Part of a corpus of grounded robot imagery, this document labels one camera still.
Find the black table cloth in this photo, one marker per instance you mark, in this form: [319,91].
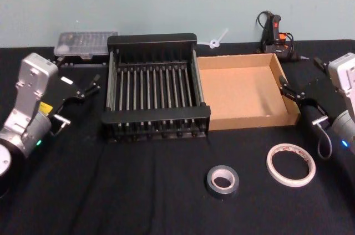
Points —
[138,190]

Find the black rack with steel bars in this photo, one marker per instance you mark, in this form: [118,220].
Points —
[155,116]

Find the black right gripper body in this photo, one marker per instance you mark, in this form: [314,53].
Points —
[319,102]

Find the white tape roll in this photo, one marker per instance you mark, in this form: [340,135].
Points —
[291,183]

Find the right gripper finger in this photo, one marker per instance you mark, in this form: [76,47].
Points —
[320,63]
[292,93]

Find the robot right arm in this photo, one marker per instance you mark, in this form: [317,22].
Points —
[344,74]

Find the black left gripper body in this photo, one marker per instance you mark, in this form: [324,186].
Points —
[61,93]

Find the shallow brown cardboard tray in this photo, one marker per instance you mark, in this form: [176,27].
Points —
[235,93]

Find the silver tape roll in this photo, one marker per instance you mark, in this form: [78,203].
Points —
[222,193]

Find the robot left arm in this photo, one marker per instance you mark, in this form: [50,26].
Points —
[33,79]

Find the white three-armed plastic piece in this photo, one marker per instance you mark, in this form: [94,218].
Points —
[213,43]

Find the clear plastic case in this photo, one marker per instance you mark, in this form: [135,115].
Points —
[83,42]

